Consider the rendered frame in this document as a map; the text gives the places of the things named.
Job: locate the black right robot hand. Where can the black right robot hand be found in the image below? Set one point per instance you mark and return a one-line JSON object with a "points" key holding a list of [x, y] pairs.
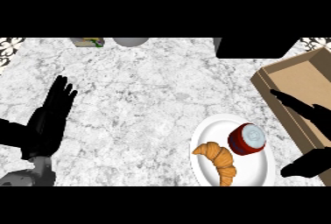
{"points": [[316, 112]]}

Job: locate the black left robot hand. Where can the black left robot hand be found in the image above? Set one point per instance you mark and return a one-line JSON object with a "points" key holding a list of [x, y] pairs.
{"points": [[43, 125]]}

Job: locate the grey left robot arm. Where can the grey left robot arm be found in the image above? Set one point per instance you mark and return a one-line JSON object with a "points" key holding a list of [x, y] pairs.
{"points": [[30, 175]]}

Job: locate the brown cardboard box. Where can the brown cardboard box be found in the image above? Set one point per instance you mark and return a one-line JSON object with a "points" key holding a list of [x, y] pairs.
{"points": [[302, 84]]}

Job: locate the red can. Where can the red can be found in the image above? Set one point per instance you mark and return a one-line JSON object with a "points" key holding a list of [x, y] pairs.
{"points": [[245, 139]]}

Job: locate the white plate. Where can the white plate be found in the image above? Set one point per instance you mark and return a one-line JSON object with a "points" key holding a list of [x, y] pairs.
{"points": [[241, 163]]}

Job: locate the black appliance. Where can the black appliance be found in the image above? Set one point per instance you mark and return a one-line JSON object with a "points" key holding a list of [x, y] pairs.
{"points": [[254, 48]]}

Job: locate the golden croissant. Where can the golden croissant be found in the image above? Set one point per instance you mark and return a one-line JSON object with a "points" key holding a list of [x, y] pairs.
{"points": [[219, 160]]}

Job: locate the small colourful packet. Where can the small colourful packet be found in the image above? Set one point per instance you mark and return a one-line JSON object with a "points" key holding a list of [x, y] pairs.
{"points": [[87, 42]]}

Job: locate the grey round bowl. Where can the grey round bowl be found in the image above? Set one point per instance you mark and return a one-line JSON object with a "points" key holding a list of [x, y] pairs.
{"points": [[130, 41]]}

